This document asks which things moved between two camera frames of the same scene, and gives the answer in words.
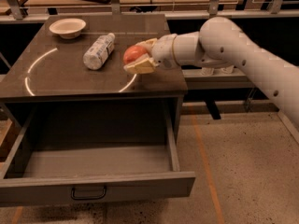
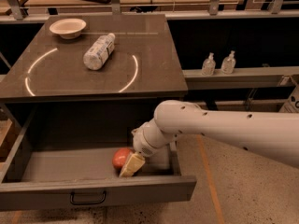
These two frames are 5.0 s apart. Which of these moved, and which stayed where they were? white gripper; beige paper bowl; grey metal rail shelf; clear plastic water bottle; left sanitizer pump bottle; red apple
Moved: red apple; white gripper
Stayed: grey metal rail shelf; left sanitizer pump bottle; clear plastic water bottle; beige paper bowl
